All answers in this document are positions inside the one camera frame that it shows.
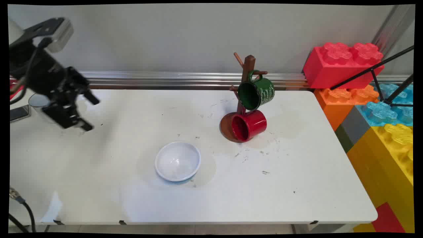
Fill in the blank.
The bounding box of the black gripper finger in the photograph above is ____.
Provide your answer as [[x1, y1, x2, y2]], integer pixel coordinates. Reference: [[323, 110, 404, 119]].
[[42, 101, 95, 132], [81, 89, 100, 106]]

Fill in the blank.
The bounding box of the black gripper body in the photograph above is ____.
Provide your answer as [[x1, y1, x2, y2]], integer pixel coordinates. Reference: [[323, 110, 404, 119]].
[[9, 43, 90, 115]]

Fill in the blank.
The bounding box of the green enamel mug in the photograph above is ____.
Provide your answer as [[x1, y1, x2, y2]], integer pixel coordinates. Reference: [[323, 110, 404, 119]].
[[237, 70, 275, 111]]

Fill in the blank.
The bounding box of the white enamel mug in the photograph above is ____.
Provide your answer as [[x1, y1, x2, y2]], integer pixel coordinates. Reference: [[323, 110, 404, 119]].
[[28, 94, 66, 124]]

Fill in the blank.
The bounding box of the red plastic object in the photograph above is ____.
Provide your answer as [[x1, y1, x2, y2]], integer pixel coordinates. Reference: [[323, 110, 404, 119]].
[[9, 79, 25, 100]]

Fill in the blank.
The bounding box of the smartphone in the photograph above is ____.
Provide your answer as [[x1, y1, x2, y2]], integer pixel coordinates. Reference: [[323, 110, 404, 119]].
[[10, 105, 31, 122]]

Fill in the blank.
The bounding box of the white bowl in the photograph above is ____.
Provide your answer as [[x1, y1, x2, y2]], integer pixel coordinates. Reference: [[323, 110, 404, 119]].
[[155, 141, 201, 183]]

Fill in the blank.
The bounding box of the brown wooden mug tree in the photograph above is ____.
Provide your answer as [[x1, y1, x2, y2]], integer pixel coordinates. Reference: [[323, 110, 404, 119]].
[[219, 52, 269, 143]]

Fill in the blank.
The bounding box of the red mug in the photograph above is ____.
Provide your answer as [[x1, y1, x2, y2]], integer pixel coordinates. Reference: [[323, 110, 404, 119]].
[[231, 110, 267, 143]]

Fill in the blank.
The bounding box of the red giant toy brick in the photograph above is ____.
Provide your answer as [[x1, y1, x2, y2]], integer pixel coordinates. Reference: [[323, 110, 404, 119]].
[[303, 42, 385, 89]]

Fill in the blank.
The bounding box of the orange giant toy brick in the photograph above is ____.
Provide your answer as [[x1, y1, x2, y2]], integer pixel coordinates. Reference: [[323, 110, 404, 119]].
[[314, 85, 380, 132]]

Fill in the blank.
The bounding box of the dark green toy brick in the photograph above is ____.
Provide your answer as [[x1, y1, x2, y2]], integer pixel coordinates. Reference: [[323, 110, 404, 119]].
[[335, 125, 354, 153]]

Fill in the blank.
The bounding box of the black tripod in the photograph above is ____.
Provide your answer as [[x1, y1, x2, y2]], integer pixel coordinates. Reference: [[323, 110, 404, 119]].
[[330, 45, 415, 108]]

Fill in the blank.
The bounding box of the light blue giant toy brick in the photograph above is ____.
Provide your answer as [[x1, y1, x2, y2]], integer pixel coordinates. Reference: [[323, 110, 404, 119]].
[[355, 83, 414, 127]]

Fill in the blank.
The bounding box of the yellow giant toy brick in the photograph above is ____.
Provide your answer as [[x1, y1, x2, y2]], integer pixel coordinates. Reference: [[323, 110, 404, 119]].
[[346, 123, 415, 233]]

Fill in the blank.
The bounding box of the flat yellow toy brick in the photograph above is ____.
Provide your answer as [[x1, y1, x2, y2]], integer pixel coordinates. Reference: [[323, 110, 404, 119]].
[[353, 223, 376, 233]]

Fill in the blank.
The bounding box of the aluminium upright profile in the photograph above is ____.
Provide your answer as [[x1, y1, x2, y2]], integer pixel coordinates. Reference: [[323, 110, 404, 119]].
[[372, 5, 415, 57]]

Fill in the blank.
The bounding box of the small red toy brick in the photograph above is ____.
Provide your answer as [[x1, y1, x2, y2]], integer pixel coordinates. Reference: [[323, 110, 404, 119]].
[[370, 202, 406, 233]]

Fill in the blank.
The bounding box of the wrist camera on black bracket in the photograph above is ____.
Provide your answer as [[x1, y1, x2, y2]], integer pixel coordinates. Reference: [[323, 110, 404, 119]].
[[20, 17, 74, 53]]

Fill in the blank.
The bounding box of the aluminium rail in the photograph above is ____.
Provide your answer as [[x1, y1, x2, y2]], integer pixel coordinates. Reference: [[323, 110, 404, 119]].
[[9, 71, 413, 91]]

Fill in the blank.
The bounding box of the cable with metal connector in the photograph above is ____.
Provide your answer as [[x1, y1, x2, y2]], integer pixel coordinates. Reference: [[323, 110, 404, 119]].
[[9, 187, 36, 233]]

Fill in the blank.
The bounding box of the thick black cable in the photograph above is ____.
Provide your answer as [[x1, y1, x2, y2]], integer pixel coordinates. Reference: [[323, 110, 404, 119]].
[[8, 213, 29, 233]]

